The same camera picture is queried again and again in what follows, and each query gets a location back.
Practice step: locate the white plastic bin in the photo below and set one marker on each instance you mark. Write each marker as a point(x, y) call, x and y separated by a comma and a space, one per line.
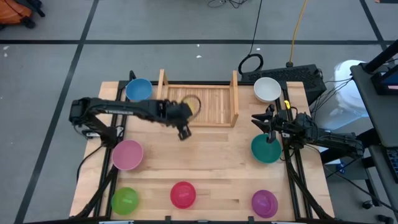
point(348, 93)

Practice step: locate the wooden slatted shelf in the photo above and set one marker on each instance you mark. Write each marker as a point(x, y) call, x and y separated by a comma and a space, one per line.
point(214, 105)

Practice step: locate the red translucent bowl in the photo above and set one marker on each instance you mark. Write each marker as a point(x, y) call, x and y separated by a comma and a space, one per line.
point(183, 195)

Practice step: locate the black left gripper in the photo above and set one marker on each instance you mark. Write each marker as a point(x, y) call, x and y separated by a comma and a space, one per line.
point(174, 112)

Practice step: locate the grey desk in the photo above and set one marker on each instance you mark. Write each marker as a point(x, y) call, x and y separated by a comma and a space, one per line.
point(376, 118)

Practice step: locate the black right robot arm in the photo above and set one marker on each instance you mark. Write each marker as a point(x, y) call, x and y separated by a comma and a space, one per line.
point(335, 141)

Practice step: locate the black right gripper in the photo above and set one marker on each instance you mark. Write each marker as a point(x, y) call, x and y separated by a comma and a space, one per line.
point(283, 124)

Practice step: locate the black laptop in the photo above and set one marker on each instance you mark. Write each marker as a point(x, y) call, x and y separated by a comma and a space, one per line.
point(387, 82)

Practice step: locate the teal bowl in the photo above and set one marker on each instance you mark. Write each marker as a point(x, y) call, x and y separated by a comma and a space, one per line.
point(262, 152)

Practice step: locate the pink bowl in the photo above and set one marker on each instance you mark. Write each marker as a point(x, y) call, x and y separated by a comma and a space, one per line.
point(127, 155)

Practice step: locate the purple translucent bowl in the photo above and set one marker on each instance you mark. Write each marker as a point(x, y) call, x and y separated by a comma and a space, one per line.
point(264, 203)

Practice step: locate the white bowl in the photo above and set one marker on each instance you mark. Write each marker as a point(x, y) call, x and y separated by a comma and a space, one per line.
point(266, 88)

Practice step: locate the orange vacuum cleaner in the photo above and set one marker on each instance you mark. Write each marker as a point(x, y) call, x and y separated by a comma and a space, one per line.
point(12, 12)

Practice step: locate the green translucent bowl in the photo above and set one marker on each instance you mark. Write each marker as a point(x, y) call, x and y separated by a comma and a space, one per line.
point(124, 201)

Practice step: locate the black computer tower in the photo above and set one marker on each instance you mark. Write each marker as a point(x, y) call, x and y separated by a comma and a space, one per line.
point(289, 74)

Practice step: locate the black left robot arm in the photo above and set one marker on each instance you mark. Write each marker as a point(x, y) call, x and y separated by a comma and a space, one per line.
point(124, 108)

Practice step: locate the blue bowl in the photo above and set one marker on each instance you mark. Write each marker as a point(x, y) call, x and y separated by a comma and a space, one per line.
point(138, 89)

